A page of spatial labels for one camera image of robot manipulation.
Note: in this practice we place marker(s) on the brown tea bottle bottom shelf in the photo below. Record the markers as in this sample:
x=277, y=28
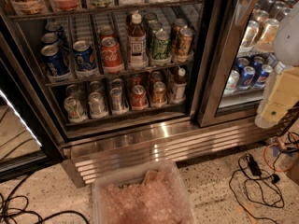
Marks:
x=178, y=85

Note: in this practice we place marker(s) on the blue Pepsi can front left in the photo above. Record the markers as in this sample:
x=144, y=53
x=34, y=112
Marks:
x=53, y=58

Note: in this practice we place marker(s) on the blue Pepsi can front right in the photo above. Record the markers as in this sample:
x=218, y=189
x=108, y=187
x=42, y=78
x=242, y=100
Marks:
x=84, y=58

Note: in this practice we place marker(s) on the blue Pepsi can behind glass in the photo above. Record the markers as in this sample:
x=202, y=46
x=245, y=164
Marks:
x=247, y=76

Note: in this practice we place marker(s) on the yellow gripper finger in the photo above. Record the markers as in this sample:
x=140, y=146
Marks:
x=281, y=93

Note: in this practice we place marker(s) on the clear plastic bin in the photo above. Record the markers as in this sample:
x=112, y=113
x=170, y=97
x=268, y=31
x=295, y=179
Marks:
x=150, y=193

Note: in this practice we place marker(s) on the white can behind glass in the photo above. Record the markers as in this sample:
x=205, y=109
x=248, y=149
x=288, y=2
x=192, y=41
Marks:
x=232, y=81

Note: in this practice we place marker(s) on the Pepsi can behind glass right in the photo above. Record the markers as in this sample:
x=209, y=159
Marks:
x=263, y=73

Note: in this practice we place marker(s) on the red can bottom shelf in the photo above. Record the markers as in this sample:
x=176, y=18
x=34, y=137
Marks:
x=139, y=98

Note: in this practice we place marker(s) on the brown tea bottle shelf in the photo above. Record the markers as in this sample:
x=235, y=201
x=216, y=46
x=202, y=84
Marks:
x=178, y=85
x=136, y=43

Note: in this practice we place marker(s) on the orange soda can front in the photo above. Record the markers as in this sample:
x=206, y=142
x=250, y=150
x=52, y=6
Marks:
x=184, y=44

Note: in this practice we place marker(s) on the silver can bottom far left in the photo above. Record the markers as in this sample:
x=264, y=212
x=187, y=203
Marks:
x=75, y=111

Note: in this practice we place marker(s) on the silver can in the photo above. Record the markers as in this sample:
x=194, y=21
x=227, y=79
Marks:
x=119, y=105
x=97, y=105
x=75, y=111

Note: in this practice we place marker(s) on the red Coca-Cola can front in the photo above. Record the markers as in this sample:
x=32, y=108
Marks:
x=111, y=55

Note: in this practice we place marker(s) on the green soda can front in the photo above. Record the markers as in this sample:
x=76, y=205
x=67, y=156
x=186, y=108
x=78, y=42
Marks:
x=160, y=53

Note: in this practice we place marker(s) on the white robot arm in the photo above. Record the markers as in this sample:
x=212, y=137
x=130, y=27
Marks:
x=286, y=49

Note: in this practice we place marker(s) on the orange can bottom shelf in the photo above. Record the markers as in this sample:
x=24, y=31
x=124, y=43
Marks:
x=158, y=96

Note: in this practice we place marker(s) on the glass fridge door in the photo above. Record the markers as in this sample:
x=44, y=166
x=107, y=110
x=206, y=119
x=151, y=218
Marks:
x=238, y=45

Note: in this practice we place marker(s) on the brown tea bottle middle shelf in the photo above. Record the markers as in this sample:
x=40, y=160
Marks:
x=136, y=43

